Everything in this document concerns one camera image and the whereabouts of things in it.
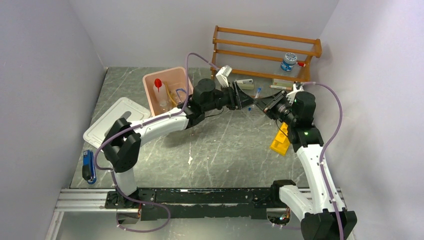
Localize wooden shelf rack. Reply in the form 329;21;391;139
211;25;323;98

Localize white bin lid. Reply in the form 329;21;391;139
83;97;152;148

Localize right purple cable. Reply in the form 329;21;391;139
281;81;345;240

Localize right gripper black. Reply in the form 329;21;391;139
256;89;297;126

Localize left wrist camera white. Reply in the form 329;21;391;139
215;65;233;87

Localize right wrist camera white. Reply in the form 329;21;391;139
285;82;304;105

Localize yellow test tube rack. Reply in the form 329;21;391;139
269;123;290;156

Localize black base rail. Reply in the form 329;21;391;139
104;187;287;221

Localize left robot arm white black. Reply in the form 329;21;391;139
99;78;255;208

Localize blue tool at table edge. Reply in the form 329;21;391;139
81;150;97;185

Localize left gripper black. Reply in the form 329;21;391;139
203;81;258;113

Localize blue white jar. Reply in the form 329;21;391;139
280;52;298;72

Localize blue safety glasses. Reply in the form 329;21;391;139
175;88;187;104

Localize red cap wash bottle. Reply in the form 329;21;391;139
153;78;169;108

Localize blue capped test tubes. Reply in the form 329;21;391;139
248;87;262;112

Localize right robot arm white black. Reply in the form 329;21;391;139
255;91;358;240

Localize pink plastic bin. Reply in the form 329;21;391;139
142;66;193;116

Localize aluminium frame rail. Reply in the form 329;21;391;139
44;188;348;240

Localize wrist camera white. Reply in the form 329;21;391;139
215;65;233;87
285;82;304;105

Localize amber rubber tubing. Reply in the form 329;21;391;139
164;82;178;108

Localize white stapler on shelf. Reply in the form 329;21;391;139
235;78;255;90

